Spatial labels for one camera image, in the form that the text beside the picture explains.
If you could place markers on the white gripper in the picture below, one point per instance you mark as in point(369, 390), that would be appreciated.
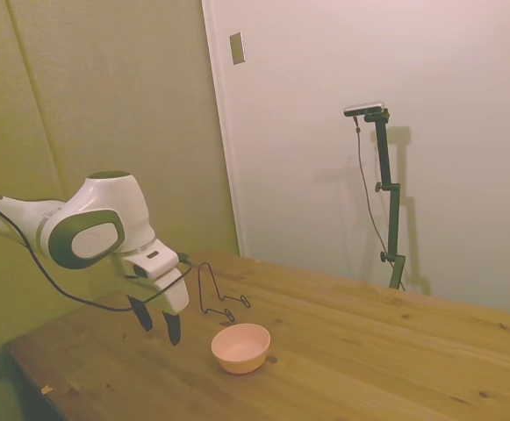
point(173, 294)

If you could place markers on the pink bowl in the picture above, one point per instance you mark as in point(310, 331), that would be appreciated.
point(241, 351)

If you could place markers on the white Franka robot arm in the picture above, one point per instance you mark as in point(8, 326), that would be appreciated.
point(105, 197)

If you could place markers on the small tape scrap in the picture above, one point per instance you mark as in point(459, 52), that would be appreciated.
point(46, 388)

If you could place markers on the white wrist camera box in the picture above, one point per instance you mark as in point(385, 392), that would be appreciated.
point(158, 265)

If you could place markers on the dark jointed camera stand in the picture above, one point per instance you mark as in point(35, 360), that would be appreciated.
point(385, 158)

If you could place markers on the grey wall switch plate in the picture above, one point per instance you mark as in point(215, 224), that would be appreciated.
point(237, 48)

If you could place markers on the grey camera on stand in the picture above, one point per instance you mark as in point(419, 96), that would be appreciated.
point(363, 109)

